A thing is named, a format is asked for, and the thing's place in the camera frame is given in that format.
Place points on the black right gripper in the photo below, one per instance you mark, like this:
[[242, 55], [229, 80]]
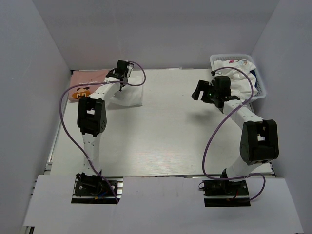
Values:
[[201, 87]]

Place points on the white t shirt robot print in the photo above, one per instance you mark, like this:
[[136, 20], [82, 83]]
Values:
[[129, 96]]

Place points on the white t shirt colourful print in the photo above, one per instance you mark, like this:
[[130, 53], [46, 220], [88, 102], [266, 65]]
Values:
[[240, 86]]

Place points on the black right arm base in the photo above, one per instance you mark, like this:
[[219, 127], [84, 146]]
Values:
[[225, 193]]

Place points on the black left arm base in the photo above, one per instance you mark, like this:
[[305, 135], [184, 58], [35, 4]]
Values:
[[95, 190]]

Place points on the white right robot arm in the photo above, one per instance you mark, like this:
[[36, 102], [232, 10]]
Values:
[[259, 137]]

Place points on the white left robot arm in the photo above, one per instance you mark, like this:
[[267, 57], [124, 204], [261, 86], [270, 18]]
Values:
[[92, 119]]

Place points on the folded pink t shirt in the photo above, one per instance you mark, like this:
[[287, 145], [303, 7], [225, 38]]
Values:
[[86, 78]]

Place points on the blue t shirt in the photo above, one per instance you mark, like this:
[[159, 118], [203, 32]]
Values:
[[254, 74]]

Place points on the white plastic basket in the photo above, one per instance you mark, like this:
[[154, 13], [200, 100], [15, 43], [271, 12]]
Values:
[[223, 57]]

